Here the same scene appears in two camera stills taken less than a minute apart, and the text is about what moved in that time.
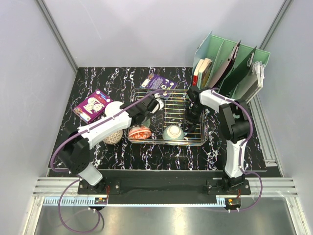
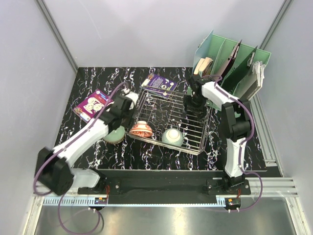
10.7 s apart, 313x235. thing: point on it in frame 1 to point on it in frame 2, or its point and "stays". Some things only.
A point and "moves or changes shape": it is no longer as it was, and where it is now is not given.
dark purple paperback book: [153, 82] stays
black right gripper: [192, 123] to [201, 110]
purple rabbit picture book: [93, 106] stays
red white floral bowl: [139, 132] moves or changes shape
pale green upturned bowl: [173, 132] moves or changes shape
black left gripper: [148, 114] to [128, 122]
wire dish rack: [168, 123] moves or changes shape
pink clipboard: [226, 66] stays
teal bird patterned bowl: [146, 123] to [116, 136]
